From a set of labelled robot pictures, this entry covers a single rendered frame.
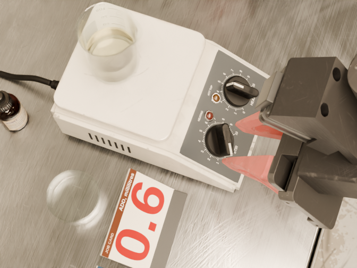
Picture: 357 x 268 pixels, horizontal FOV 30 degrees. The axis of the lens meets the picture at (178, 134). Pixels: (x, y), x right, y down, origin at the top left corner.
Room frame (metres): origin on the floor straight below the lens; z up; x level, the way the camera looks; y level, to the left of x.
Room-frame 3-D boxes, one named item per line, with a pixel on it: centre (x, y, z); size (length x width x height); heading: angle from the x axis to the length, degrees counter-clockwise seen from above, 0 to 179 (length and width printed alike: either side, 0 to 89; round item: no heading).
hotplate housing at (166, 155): (0.25, 0.02, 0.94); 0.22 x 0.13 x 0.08; 68
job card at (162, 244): (0.12, 0.04, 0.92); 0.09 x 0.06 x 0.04; 161
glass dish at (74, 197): (0.15, 0.11, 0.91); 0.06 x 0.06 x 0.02
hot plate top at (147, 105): (0.26, 0.04, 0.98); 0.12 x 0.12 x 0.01; 68
